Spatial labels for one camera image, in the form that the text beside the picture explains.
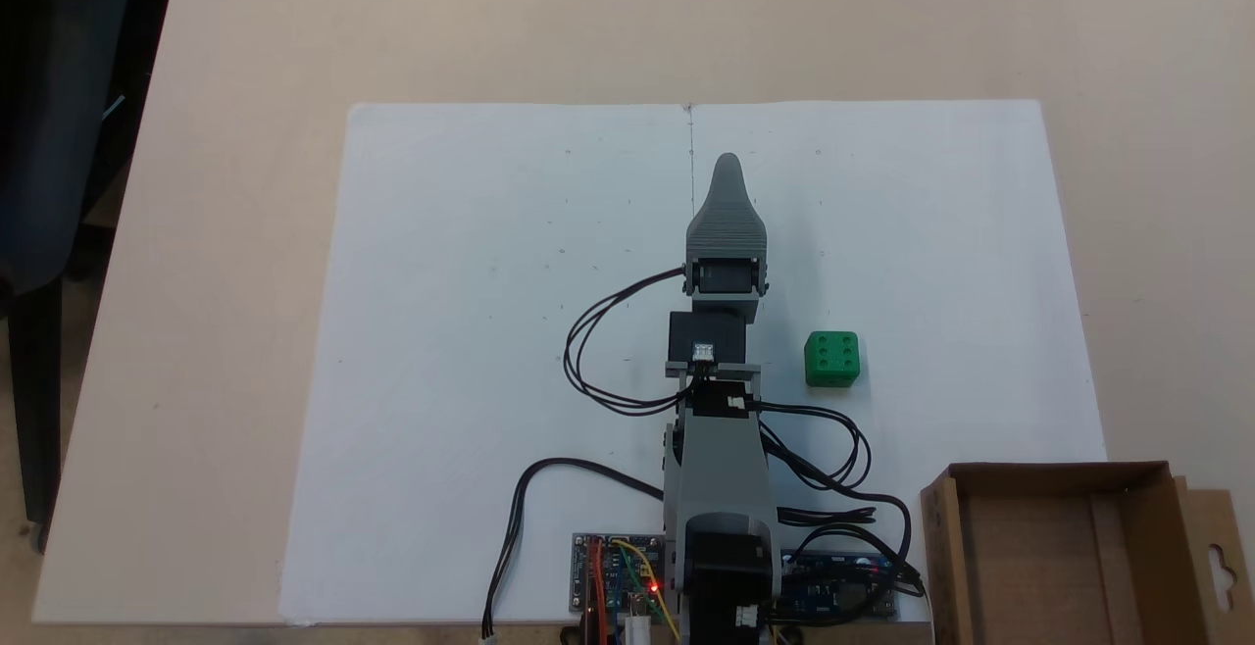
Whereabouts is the brown cardboard box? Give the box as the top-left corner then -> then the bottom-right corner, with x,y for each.
920,461 -> 1255,645

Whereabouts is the green die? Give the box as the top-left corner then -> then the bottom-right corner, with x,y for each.
803,331 -> 863,389

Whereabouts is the black cable with white plug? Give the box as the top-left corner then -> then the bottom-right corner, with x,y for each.
479,458 -> 668,644

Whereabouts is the circuit board with red led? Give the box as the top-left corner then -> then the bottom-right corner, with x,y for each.
572,532 -> 668,617

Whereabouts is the red wire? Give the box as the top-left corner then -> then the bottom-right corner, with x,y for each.
586,539 -> 607,642

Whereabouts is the yellow wire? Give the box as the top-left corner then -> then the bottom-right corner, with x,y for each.
612,538 -> 680,645

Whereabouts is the dark chair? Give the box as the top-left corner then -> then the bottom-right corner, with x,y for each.
0,0 -> 183,554

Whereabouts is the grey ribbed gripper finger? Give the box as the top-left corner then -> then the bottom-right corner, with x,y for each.
685,152 -> 769,261

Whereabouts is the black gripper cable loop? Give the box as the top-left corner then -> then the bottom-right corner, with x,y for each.
563,268 -> 689,418

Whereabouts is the blue circuit board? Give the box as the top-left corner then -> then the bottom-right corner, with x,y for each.
778,551 -> 899,622

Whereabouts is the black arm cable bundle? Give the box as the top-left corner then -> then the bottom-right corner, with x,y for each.
753,400 -> 929,619

